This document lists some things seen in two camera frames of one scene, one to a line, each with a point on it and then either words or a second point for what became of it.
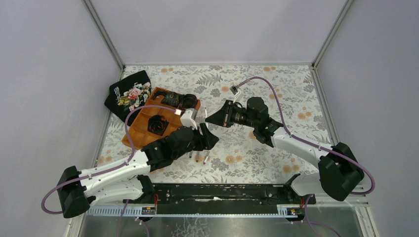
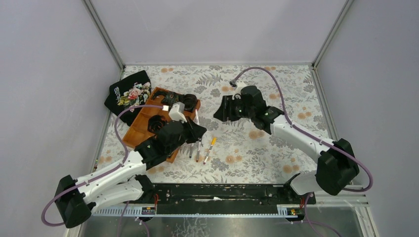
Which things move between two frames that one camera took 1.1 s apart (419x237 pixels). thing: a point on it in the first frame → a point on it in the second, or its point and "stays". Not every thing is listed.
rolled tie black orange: [157, 124] stays
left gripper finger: [209, 139] → [195, 131]
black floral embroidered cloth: [128, 95] stays
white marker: [207, 156] stays
